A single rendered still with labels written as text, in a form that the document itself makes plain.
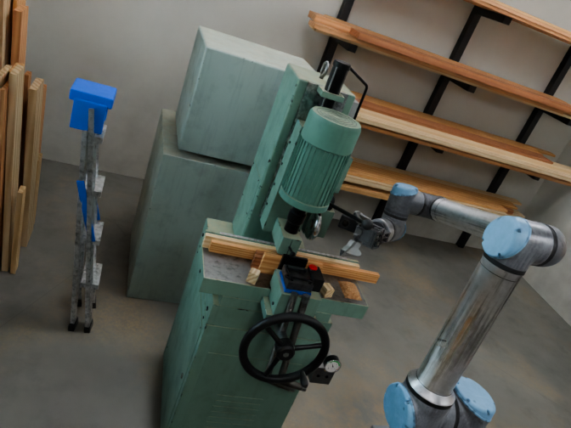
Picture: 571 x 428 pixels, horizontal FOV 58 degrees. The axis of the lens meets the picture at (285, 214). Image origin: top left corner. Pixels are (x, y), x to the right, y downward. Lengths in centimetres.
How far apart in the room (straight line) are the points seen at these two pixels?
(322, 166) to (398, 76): 271
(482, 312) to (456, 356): 15
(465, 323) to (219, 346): 84
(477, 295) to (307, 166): 63
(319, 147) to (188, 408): 110
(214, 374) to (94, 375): 74
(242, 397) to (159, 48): 254
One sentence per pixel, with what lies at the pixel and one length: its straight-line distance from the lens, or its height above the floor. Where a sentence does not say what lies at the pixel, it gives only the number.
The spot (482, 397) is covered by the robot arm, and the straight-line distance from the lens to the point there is 180.
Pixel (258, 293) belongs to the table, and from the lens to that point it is 172.
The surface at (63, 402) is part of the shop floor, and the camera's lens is 242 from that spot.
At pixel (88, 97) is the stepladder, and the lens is 214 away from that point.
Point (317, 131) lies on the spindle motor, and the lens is 158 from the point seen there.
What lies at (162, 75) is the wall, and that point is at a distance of 387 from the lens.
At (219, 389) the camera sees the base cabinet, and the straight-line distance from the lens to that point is 202.
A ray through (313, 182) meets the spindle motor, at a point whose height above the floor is 128.
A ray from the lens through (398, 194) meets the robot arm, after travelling 188.
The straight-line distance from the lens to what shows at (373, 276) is 199.
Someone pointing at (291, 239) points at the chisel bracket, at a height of 104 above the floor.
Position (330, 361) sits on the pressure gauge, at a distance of 191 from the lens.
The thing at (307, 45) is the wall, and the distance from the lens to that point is 395.
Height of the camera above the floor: 185
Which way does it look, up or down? 25 degrees down
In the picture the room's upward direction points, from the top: 22 degrees clockwise
